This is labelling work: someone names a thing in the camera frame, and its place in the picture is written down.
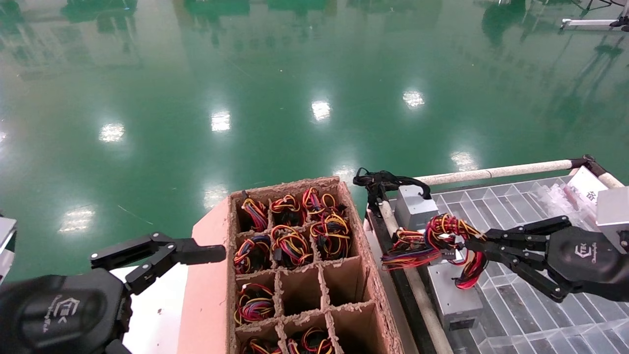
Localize white sign card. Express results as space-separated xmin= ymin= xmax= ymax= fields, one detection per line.
xmin=565 ymin=166 xmax=610 ymax=202

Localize grey metal power unit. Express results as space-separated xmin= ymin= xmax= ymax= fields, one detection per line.
xmin=377 ymin=201 xmax=455 ymax=354

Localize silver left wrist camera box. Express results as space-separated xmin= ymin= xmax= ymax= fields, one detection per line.
xmin=0 ymin=216 xmax=18 ymax=285

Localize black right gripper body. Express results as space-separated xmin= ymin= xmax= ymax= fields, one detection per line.
xmin=545 ymin=225 xmax=629 ymax=303

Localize white padded cart rail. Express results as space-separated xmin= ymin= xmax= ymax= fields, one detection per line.
xmin=597 ymin=172 xmax=626 ymax=190
xmin=415 ymin=159 xmax=574 ymax=186

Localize clear bag of small parts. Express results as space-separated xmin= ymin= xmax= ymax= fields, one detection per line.
xmin=533 ymin=181 xmax=598 ymax=222

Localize black rail corner joint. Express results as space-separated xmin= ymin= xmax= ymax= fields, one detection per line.
xmin=569 ymin=154 xmax=610 ymax=178

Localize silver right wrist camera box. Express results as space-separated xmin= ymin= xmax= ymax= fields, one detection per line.
xmin=596 ymin=186 xmax=629 ymax=242

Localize white wheeled support stand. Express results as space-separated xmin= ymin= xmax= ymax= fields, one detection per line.
xmin=561 ymin=15 xmax=629 ymax=33

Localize clear acrylic divider tray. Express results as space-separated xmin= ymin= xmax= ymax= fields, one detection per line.
xmin=388 ymin=175 xmax=629 ymax=354

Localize brown cardboard divider box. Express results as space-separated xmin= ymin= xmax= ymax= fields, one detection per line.
xmin=176 ymin=176 xmax=404 ymax=354

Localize power supply coloured wire bundle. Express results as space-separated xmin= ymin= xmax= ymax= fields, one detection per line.
xmin=234 ymin=282 xmax=276 ymax=326
xmin=310 ymin=212 xmax=352 ymax=260
xmin=232 ymin=234 xmax=272 ymax=275
xmin=240 ymin=196 xmax=269 ymax=233
xmin=269 ymin=224 xmax=313 ymax=269
xmin=242 ymin=336 xmax=282 ymax=354
xmin=301 ymin=187 xmax=345 ymax=218
xmin=381 ymin=213 xmax=490 ymax=331
xmin=286 ymin=326 xmax=334 ymax=354
xmin=269 ymin=194 xmax=301 ymax=226

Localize grey power supply black cables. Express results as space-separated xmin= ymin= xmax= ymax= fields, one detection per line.
xmin=352 ymin=167 xmax=439 ymax=231

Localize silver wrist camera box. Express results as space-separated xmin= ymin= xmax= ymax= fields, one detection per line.
xmin=0 ymin=216 xmax=18 ymax=285
xmin=596 ymin=186 xmax=629 ymax=242

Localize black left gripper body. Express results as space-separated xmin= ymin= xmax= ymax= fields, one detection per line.
xmin=0 ymin=269 xmax=132 ymax=354

